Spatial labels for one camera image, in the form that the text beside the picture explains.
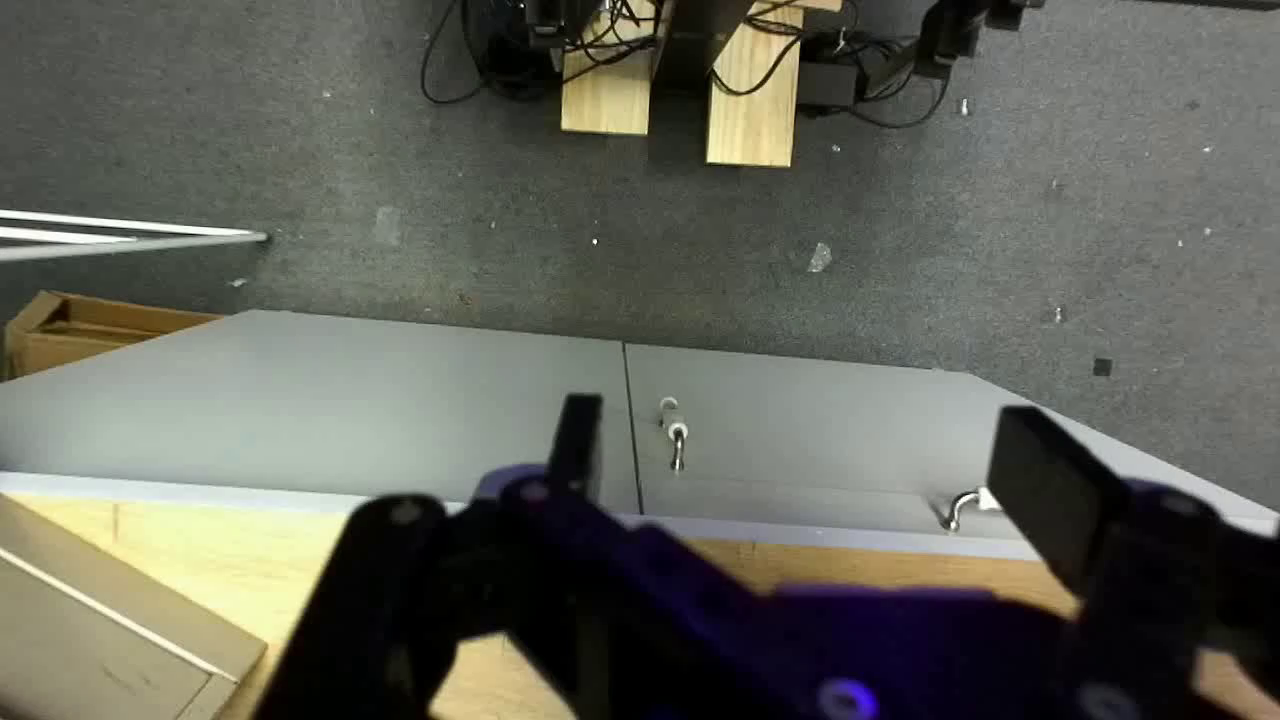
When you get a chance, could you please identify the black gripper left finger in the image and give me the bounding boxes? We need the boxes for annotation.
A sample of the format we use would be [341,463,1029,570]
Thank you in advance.
[545,387,609,499]

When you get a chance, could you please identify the gray drawer with lock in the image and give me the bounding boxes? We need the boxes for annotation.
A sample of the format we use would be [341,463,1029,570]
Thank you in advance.
[621,341,1056,543]

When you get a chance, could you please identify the brown open cardboard box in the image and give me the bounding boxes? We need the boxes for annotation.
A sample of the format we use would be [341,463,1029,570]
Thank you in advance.
[0,287,222,383]

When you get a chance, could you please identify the black cable bundle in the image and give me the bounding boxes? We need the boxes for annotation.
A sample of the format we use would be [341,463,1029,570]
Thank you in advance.
[834,0,1032,130]

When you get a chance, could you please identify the light wooden block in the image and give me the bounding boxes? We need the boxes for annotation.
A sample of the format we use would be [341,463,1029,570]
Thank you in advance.
[700,0,810,170]
[557,0,666,140]

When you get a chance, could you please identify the beige flat cardboard box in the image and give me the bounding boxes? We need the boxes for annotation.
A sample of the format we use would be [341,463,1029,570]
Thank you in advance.
[0,490,272,720]

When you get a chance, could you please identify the gray metal file cabinet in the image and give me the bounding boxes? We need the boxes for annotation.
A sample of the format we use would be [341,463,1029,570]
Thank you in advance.
[0,308,1280,564]

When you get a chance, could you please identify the silver metal stand legs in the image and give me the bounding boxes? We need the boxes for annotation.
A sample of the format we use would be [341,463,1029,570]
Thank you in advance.
[0,204,277,266]

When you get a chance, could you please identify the black cable loop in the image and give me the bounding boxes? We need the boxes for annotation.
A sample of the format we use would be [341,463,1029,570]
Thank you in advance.
[417,0,536,107]

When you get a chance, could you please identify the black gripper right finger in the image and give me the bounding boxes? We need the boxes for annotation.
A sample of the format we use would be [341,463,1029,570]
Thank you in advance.
[985,404,1140,609]

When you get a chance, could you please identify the silver drawer handle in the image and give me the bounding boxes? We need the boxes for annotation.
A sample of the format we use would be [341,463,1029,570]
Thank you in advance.
[940,483,991,537]

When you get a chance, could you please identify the silver key in lock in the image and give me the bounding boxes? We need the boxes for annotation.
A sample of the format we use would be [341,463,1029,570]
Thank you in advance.
[656,393,696,478]

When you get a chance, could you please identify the black power adapter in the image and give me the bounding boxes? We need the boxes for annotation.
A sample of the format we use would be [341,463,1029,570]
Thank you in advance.
[796,57,862,115]

